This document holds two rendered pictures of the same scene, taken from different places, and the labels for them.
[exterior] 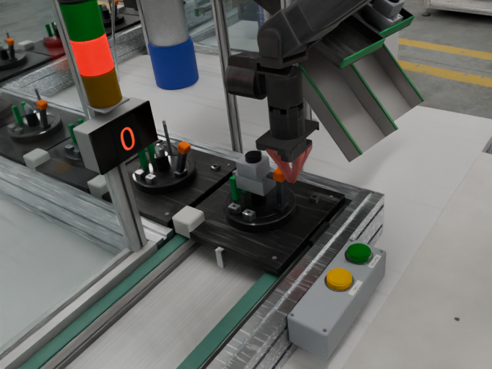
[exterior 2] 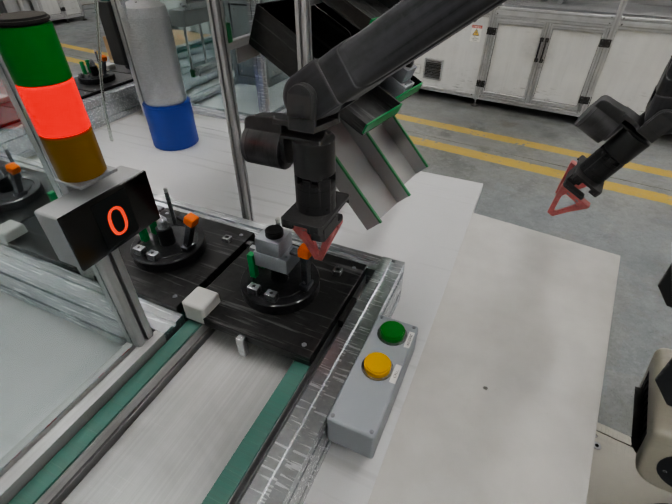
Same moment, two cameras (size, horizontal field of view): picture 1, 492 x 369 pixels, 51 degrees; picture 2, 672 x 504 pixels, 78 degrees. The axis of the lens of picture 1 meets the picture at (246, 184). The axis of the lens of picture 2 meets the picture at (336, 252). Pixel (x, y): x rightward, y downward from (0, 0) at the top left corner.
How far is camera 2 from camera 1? 0.26 m
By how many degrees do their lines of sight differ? 14
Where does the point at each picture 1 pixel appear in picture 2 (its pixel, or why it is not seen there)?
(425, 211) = (435, 273)
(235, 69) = (254, 132)
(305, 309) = (346, 406)
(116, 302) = (116, 416)
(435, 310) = (463, 379)
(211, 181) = (223, 254)
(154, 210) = (160, 292)
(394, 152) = (397, 214)
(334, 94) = (349, 159)
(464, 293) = (486, 359)
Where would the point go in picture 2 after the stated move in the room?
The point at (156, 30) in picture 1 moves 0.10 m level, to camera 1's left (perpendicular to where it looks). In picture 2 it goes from (150, 88) to (116, 91)
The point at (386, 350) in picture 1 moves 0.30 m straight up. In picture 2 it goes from (424, 431) to (460, 292)
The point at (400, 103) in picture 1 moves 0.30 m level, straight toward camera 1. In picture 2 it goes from (405, 168) to (416, 242)
